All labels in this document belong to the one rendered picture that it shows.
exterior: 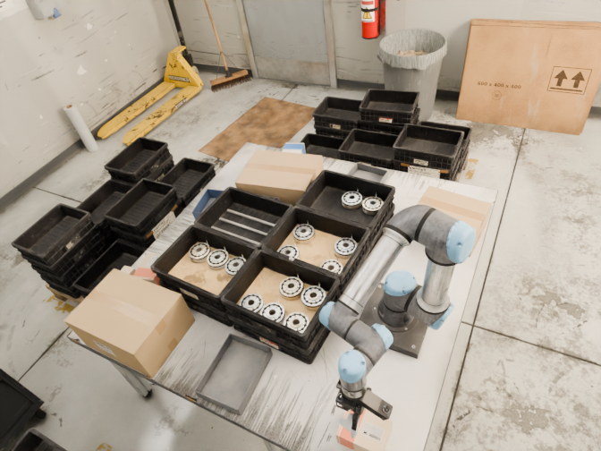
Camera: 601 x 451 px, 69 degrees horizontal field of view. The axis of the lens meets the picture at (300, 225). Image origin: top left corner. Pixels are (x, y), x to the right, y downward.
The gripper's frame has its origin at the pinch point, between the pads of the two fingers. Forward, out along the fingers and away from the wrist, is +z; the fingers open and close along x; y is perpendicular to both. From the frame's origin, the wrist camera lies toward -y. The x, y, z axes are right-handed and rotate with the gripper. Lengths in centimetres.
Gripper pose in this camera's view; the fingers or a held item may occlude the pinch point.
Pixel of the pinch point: (363, 416)
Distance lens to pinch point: 154.8
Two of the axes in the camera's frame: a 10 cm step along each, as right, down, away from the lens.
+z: 1.4, 7.0, 7.0
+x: -4.5, 6.7, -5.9
